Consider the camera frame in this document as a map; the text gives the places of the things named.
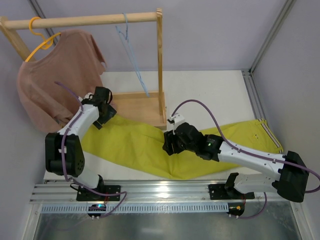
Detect yellow-green trousers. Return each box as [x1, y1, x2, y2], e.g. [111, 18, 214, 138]
[81, 116, 284, 180]

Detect light blue wire hanger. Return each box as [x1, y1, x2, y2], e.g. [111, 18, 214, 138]
[115, 13, 150, 98]

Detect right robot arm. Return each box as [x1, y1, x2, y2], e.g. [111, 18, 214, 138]
[162, 122, 309, 203]

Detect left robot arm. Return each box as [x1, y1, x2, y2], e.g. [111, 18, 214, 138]
[45, 86, 117, 196]

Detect yellow plastic hanger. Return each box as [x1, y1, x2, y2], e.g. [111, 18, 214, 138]
[24, 16, 62, 63]

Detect wooden clothes rack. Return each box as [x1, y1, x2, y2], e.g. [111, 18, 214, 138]
[0, 8, 167, 130]

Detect pink t-shirt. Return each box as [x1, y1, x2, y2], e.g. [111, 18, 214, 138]
[16, 29, 106, 134]

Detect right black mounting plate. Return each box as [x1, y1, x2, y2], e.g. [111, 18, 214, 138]
[208, 183, 255, 200]

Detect black mounting plate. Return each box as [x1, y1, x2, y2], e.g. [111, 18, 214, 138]
[76, 185, 121, 202]
[208, 183, 255, 200]

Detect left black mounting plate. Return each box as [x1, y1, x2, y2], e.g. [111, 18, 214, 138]
[76, 185, 121, 202]

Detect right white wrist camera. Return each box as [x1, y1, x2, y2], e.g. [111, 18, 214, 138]
[167, 112, 186, 132]

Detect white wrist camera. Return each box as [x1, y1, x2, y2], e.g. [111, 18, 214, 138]
[78, 92, 94, 102]
[167, 112, 186, 132]

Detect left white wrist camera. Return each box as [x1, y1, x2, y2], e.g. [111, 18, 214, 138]
[78, 92, 94, 102]

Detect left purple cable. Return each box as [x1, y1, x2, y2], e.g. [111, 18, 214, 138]
[54, 81, 128, 219]

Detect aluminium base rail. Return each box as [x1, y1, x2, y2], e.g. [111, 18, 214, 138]
[29, 180, 303, 204]

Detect slotted cable duct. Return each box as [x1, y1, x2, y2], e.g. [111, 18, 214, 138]
[40, 202, 229, 214]

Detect aluminium frame profile right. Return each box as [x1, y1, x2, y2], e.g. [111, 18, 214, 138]
[241, 0, 297, 141]

